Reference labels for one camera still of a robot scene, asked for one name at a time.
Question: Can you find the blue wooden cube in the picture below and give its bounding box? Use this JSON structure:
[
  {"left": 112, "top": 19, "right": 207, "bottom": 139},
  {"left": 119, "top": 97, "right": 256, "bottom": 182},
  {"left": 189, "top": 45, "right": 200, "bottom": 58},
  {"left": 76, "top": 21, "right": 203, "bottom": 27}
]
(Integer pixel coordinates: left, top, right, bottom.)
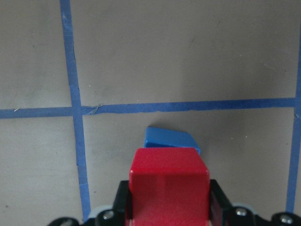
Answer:
[{"left": 143, "top": 127, "right": 201, "bottom": 155}]

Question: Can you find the red wooden cube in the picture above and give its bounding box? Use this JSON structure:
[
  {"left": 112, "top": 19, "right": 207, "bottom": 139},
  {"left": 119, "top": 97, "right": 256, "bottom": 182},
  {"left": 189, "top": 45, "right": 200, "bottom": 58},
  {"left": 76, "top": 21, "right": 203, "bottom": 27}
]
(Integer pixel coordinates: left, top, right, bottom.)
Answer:
[{"left": 129, "top": 147, "right": 210, "bottom": 226}]

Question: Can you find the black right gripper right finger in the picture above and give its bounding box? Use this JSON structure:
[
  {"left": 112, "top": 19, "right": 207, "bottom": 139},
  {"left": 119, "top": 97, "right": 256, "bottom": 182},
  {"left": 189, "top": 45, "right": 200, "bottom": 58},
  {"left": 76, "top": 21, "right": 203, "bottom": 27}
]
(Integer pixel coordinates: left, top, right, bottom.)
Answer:
[{"left": 209, "top": 179, "right": 232, "bottom": 226}]

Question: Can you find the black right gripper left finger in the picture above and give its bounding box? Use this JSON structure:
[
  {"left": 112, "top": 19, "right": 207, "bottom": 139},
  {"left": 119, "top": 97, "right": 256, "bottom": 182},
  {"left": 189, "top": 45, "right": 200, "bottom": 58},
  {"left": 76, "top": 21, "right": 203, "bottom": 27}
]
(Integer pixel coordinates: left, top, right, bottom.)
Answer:
[{"left": 112, "top": 180, "right": 130, "bottom": 226}]

